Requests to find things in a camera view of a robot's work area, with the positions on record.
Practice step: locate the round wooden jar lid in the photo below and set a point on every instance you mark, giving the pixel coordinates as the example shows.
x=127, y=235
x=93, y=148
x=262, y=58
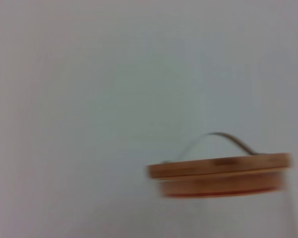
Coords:
x=213, y=171

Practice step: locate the metal lid bracket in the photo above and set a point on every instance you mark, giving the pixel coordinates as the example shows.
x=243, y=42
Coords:
x=238, y=142

